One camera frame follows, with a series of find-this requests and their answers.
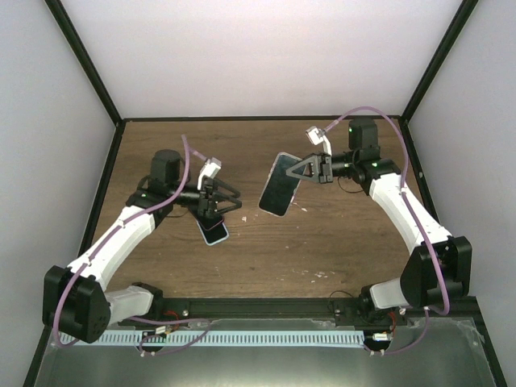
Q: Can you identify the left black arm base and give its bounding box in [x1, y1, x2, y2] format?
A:
[117, 281, 187, 325]

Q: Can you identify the phone in light blue case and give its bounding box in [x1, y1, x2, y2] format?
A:
[197, 220, 229, 246]

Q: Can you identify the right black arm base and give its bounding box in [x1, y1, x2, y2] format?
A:
[327, 298, 403, 327]

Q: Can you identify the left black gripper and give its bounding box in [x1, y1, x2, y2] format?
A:
[169, 177, 242, 219]

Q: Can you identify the black phone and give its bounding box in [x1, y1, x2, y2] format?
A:
[258, 152, 301, 217]

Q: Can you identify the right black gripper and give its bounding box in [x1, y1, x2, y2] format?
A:
[286, 152, 358, 184]

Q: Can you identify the grey metal front plate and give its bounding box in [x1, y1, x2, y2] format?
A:
[35, 318, 498, 386]

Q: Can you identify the light blue slotted cable duct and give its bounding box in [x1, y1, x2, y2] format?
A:
[86, 330, 364, 347]

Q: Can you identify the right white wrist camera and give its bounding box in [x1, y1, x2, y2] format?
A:
[306, 126, 332, 156]

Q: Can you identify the phone in pink case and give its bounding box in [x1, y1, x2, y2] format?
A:
[196, 214, 224, 231]

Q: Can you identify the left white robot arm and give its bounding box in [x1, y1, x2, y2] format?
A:
[42, 149, 242, 344]

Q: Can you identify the black aluminium frame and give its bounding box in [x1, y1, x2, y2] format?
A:
[22, 0, 508, 387]

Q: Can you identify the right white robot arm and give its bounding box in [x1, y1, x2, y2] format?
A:
[286, 119, 472, 325]

